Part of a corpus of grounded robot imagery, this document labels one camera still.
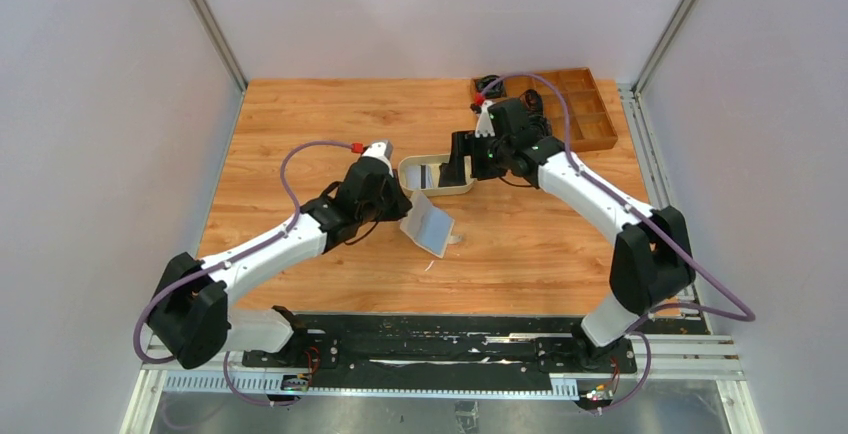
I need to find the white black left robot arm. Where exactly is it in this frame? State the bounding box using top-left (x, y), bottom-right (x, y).
top-left (142, 153), bottom-right (411, 369)

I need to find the cream oval plastic tray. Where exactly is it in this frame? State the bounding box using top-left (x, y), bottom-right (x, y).
top-left (397, 153), bottom-right (476, 197)

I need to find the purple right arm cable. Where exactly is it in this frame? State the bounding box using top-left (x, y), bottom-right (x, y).
top-left (473, 73), bottom-right (757, 414)

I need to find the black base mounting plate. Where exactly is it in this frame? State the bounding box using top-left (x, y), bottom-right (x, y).
top-left (240, 313), bottom-right (636, 393)

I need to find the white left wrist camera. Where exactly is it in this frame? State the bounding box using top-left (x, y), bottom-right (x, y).
top-left (362, 140), bottom-right (393, 170)

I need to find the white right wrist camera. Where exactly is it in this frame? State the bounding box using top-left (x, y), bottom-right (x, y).
top-left (474, 100), bottom-right (495, 138)

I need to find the white credit card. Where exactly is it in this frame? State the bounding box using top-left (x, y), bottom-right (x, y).
top-left (404, 164), bottom-right (439, 191)

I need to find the aluminium rail frame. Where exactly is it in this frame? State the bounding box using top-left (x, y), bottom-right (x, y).
top-left (134, 79), bottom-right (744, 419)

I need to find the wooden compartment organizer box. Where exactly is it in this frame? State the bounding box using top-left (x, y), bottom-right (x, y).
top-left (470, 67), bottom-right (618, 152)

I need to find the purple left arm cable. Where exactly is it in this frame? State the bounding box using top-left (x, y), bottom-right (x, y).
top-left (132, 141), bottom-right (366, 409)

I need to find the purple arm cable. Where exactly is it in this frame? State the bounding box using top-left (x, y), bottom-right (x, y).
top-left (132, 141), bottom-right (366, 409)
top-left (473, 73), bottom-right (757, 414)

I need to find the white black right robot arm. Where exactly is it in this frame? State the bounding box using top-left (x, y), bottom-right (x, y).
top-left (440, 98), bottom-right (696, 370)

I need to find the white leather card holder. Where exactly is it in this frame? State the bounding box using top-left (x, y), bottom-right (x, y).
top-left (400, 191), bottom-right (455, 258)

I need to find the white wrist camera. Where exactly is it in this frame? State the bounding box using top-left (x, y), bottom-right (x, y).
top-left (362, 140), bottom-right (393, 170)
top-left (474, 100), bottom-right (495, 138)

